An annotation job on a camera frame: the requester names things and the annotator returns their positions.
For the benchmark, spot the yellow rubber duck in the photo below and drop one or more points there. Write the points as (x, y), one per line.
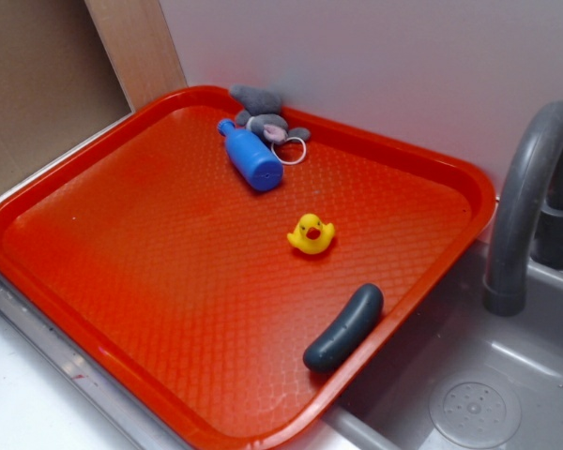
(311, 235)

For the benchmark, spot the blue plastic toy bottle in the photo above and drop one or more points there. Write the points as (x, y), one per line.
(253, 160)

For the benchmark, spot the grey plush mouse toy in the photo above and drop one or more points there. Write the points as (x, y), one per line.
(261, 114)

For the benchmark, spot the dark grey toy sausage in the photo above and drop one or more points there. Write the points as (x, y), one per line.
(347, 331)

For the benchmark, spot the red plastic tray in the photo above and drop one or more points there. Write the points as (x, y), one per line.
(151, 252)

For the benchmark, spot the light wooden board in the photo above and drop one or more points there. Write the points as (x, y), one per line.
(138, 42)

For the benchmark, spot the grey plastic sink basin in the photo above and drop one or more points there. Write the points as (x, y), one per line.
(387, 405)

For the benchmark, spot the grey plastic faucet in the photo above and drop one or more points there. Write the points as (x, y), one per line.
(529, 216)

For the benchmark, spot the round sink drain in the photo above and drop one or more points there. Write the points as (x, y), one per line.
(475, 411)

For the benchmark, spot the silver metal counter rail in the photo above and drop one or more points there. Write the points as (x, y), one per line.
(54, 396)

